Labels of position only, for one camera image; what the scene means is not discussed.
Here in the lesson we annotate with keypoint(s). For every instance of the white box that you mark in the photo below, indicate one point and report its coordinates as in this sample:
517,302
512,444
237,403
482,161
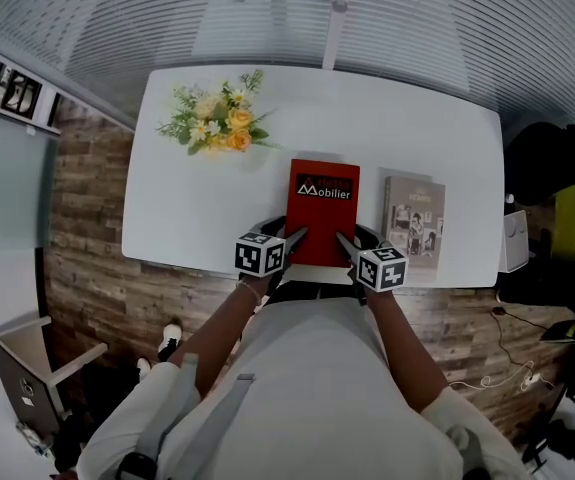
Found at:
514,243

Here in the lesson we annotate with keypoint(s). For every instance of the person's white shirt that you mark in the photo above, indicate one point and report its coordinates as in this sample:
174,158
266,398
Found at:
317,368

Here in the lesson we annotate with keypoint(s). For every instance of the person's left forearm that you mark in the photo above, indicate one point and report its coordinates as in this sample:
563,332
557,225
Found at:
217,338

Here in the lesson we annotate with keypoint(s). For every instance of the black round device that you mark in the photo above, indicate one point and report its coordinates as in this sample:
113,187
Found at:
137,465

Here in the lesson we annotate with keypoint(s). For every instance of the red book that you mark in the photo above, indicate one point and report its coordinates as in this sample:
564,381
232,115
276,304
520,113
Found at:
324,218

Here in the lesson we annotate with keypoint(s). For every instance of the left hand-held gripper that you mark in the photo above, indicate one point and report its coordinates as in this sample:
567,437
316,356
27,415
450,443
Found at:
259,255

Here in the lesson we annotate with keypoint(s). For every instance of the person's right forearm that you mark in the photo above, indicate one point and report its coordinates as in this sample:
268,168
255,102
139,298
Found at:
407,348

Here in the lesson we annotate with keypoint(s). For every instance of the white partition post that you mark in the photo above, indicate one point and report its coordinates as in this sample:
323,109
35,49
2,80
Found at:
339,18

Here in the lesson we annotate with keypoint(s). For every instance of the black equipment stand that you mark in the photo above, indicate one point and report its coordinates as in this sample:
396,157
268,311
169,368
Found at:
572,433

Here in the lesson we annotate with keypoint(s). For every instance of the small white card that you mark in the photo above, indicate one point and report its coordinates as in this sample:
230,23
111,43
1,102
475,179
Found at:
27,402

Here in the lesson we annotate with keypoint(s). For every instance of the grey book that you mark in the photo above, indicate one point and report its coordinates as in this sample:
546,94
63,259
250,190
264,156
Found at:
417,203

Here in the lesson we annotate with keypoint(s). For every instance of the white power adapter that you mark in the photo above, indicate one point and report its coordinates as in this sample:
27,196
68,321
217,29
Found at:
532,379

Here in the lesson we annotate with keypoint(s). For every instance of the black office chair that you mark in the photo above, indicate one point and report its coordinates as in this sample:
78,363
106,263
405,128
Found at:
547,163

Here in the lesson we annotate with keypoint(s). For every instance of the yellow flower bouquet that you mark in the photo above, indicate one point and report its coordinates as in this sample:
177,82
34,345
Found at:
232,123

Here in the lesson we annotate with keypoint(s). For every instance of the black metal railing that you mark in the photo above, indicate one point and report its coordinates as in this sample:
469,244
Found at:
14,90

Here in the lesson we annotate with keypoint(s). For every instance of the white small side table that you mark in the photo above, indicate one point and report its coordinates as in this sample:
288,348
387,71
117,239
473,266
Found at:
17,363

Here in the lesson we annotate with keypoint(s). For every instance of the person's black trousers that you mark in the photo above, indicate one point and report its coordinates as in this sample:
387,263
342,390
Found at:
317,290

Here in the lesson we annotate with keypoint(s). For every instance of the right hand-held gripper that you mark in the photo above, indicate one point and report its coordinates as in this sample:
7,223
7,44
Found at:
382,270

